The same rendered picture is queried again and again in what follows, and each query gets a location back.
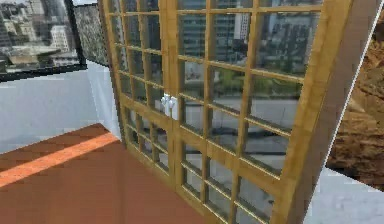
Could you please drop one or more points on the wooden glazed double door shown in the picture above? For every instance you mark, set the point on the wooden glazed double door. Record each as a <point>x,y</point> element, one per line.
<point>173,126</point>

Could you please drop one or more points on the black framed window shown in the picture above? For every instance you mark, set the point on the black framed window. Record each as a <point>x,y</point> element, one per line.
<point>90,31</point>
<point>33,33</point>

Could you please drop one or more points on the brown framed wall picture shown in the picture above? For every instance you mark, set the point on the brown framed wall picture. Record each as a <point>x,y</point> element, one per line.
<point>363,116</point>

